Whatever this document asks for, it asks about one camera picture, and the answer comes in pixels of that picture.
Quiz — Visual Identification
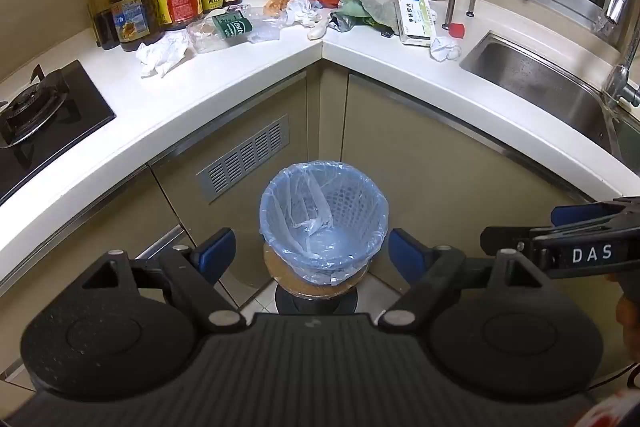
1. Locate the person's red white clothing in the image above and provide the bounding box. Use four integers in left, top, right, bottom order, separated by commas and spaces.
585, 377, 640, 427

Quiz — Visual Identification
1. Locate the pale plastic mesh wastebasket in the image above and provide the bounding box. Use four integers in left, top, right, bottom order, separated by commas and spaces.
260, 162, 390, 285

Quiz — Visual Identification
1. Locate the stainless steel sink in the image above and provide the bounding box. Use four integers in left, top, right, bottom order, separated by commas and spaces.
459, 32, 640, 158

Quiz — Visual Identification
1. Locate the chrome faucet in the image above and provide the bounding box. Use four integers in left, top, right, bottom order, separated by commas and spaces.
592, 0, 640, 112

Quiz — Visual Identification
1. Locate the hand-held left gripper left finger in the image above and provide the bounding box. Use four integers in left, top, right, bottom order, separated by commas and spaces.
82, 228, 242, 333

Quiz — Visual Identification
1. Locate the small crumpled white tissue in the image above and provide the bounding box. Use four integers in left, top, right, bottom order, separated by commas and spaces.
430, 35, 463, 62

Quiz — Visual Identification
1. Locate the black burner pan support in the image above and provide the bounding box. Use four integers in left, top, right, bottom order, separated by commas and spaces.
0, 66, 72, 148

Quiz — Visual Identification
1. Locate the white green medicine box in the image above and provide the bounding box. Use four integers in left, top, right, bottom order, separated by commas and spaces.
395, 0, 435, 46

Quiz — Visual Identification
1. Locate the black glass gas cooktop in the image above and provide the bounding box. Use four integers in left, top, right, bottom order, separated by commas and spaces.
0, 59, 117, 204

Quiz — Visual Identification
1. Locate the metal cabinet handle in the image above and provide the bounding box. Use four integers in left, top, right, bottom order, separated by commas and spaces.
132, 224, 188, 260

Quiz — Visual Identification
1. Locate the large white tissue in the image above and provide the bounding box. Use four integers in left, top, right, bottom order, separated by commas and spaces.
135, 32, 193, 78

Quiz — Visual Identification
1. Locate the round wooden stool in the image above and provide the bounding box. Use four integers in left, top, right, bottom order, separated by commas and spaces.
264, 244, 374, 316

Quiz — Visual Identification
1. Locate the beige cabinet door with vent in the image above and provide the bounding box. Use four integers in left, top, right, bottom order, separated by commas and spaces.
147, 69, 309, 305

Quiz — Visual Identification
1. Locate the clear plastic bottle green label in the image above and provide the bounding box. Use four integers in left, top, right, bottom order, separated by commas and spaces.
186, 7, 281, 54

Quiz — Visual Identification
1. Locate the person's right hand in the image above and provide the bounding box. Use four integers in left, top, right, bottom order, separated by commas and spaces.
616, 294, 640, 348

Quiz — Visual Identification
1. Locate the slim dark sauce bottle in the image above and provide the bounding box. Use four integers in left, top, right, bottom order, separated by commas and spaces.
85, 0, 121, 51

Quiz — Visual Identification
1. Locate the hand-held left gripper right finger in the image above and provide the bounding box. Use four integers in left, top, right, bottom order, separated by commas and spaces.
378, 228, 543, 333

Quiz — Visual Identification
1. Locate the grey cabinet vent grille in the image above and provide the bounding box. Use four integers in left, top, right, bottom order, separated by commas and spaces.
196, 114, 291, 198

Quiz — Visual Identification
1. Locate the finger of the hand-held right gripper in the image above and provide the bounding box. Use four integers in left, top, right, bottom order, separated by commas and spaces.
480, 227, 539, 256
552, 197, 640, 232

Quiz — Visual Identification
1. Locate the beige cabinet corner post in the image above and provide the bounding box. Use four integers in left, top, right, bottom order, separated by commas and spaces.
306, 59, 351, 168

